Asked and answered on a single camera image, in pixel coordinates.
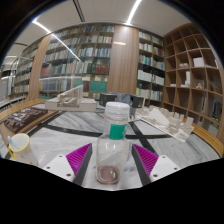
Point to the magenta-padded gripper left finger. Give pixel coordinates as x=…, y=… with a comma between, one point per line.
x=78, y=156

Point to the small wall light bar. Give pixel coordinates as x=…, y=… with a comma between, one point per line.
x=119, y=43

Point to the narrow bookshelf full of books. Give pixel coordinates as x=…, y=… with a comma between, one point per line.
x=150, y=63

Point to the wooden cubby shelf unit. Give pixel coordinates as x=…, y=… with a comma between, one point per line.
x=193, y=80

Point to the wide bookshelf full of books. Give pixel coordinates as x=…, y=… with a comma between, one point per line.
x=86, y=56

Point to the white architectural model long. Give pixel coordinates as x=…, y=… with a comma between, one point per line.
x=166, y=123

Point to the brown architectural model on board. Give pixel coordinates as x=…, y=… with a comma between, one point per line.
x=23, y=118

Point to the long ceiling light strip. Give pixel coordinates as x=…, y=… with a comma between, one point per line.
x=43, y=27
x=133, y=11

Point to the light blue spoon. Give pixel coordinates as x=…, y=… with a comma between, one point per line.
x=12, y=142

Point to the bookshelf behind glass partition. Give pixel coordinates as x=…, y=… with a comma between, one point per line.
x=26, y=73

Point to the clear plastic bottle white cap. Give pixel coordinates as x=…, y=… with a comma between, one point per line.
x=112, y=150

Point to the white mug yellow rim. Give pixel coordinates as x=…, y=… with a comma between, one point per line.
x=25, y=151

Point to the white architectural model with ramp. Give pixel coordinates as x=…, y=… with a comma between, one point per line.
x=71, y=101

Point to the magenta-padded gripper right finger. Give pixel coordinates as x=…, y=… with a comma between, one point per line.
x=146, y=158

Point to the dark grey architectural model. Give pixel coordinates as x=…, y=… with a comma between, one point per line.
x=107, y=98

